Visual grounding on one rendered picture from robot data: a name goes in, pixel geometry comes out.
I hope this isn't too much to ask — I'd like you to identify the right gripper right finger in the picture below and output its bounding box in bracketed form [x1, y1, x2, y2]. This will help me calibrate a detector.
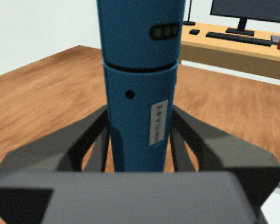
[169, 105, 280, 208]

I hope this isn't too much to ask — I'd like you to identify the white rimmed tray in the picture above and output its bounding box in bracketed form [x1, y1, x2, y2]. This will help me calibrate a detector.
[261, 185, 280, 224]

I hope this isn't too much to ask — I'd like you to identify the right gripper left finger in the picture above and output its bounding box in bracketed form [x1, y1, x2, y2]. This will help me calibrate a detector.
[0, 104, 110, 172]

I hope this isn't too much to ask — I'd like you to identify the blue electric screwdriver barrel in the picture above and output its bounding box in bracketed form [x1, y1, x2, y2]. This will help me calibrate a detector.
[96, 0, 186, 172]

